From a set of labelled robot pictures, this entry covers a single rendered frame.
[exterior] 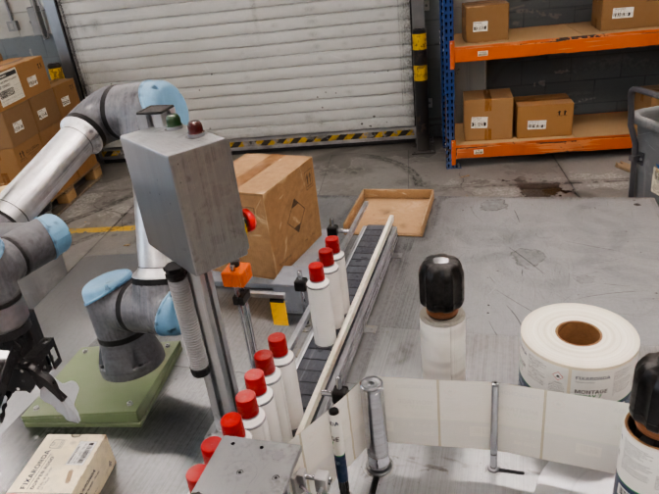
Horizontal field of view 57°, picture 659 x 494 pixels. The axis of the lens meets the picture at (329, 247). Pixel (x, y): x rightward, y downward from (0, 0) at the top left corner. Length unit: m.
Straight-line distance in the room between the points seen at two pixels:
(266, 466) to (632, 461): 0.50
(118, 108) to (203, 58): 4.30
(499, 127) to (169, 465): 4.02
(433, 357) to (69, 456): 0.71
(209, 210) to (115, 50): 5.04
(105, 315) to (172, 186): 0.61
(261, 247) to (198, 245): 0.83
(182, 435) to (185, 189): 0.63
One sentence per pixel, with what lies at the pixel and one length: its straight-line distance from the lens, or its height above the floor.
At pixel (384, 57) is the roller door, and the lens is 5.36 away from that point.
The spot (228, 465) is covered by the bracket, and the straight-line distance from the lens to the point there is 0.81.
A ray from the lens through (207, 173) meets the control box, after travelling 0.88.
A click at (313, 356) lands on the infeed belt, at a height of 0.88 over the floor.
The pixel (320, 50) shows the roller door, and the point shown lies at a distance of 5.38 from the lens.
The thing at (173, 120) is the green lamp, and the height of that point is 1.49.
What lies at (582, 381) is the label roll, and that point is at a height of 1.00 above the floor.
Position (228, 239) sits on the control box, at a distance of 0.92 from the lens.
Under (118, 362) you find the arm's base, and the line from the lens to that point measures 1.47.
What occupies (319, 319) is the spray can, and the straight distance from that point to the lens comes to 1.35.
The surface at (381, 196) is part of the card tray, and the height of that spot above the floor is 0.84.
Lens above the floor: 1.71
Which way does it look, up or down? 27 degrees down
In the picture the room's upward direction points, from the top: 7 degrees counter-clockwise
